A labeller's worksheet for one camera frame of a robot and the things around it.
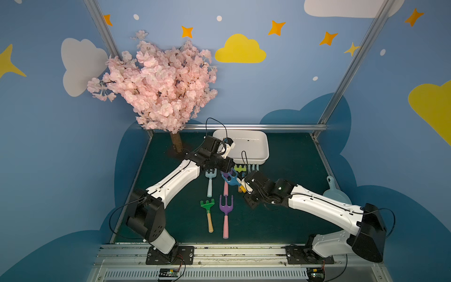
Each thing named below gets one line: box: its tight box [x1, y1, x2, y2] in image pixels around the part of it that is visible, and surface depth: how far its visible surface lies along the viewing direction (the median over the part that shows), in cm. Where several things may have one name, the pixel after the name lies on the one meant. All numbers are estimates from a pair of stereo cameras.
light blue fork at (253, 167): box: [247, 163, 260, 174], surface depth 105 cm
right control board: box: [305, 267, 325, 282], surface depth 73 cm
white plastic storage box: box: [212, 129, 270, 165], surface depth 117 cm
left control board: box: [158, 267, 180, 278], surface depth 73 cm
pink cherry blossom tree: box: [87, 30, 218, 154], surface depth 74 cm
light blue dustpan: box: [322, 175, 352, 205], surface depth 94 cm
